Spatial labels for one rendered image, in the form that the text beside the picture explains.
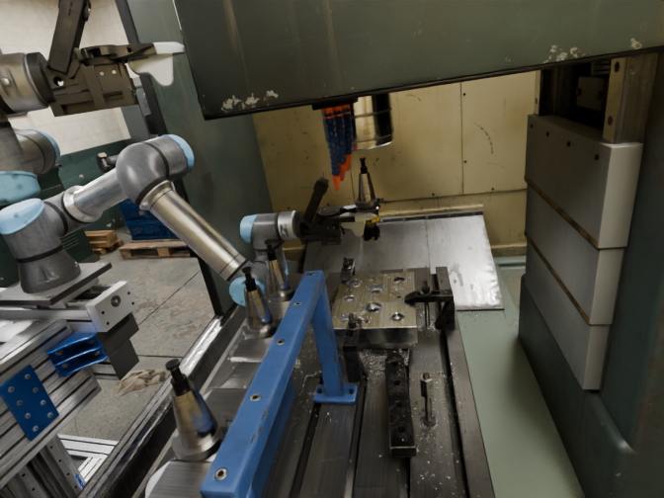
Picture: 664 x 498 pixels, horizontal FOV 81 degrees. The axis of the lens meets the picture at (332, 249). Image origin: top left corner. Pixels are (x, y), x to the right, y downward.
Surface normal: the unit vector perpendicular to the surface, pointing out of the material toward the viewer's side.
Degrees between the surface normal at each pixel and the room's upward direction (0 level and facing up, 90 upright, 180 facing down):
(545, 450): 0
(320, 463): 0
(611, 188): 90
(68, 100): 90
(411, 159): 90
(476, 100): 90
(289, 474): 0
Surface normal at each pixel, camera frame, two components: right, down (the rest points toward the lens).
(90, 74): 0.34, 0.33
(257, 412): -0.15, -0.91
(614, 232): -0.17, 0.42
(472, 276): -0.20, -0.66
